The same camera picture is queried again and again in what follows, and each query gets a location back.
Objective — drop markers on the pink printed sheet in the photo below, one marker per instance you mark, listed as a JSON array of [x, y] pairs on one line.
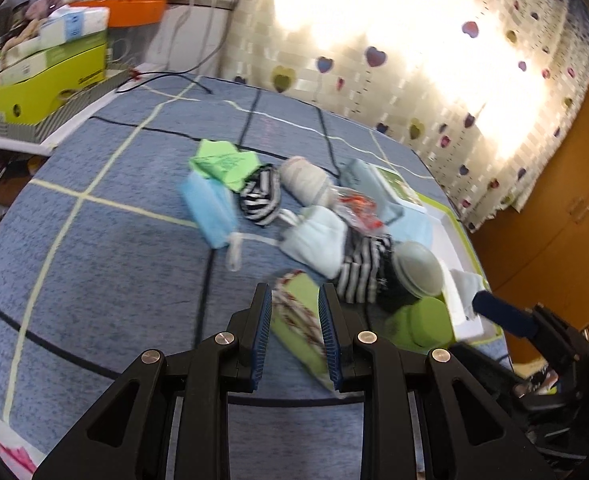
[[4, 455]]

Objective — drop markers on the white tray with green rim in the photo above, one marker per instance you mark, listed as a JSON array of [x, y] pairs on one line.
[[454, 255]]

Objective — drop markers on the white blue tissue box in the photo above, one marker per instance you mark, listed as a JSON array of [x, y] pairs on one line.
[[74, 22]]

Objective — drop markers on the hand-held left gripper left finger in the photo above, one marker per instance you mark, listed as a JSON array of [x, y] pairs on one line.
[[262, 330]]

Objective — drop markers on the green cardboard box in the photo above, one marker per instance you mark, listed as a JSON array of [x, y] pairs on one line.
[[49, 80]]

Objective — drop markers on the black white striped sock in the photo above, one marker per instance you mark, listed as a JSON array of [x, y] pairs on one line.
[[262, 195], [362, 265]]

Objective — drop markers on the green red-patterned sock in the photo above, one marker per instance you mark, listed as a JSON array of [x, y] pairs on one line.
[[299, 320]]

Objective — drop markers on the wet wipes pack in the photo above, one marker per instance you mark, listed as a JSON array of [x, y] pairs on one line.
[[399, 187]]

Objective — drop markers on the green plastic cup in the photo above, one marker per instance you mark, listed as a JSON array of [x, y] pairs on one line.
[[419, 322]]

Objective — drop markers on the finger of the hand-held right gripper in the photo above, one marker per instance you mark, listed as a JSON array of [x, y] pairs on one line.
[[504, 312], [479, 365]]

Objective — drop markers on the blue plaid blanket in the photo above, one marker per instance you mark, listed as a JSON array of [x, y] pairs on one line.
[[124, 260]]

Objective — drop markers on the blue face mask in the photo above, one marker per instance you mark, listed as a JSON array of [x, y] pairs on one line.
[[209, 210]]

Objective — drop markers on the orange plastic basket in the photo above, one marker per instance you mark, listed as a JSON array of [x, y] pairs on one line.
[[134, 10]]

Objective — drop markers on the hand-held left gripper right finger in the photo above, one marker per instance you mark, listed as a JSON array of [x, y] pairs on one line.
[[330, 335]]

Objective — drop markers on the white cloth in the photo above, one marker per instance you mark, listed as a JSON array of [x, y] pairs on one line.
[[467, 285]]

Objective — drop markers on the clear packet with orange print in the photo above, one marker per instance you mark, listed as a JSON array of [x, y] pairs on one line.
[[359, 207]]

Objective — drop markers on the beige rolled sock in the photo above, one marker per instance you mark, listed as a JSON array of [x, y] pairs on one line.
[[304, 180]]

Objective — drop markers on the wooden wardrobe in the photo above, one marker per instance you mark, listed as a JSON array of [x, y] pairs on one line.
[[549, 185]]

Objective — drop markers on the heart-print curtain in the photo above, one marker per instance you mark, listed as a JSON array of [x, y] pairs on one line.
[[424, 60]]

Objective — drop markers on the green cloth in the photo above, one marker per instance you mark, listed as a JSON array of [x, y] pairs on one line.
[[219, 162]]

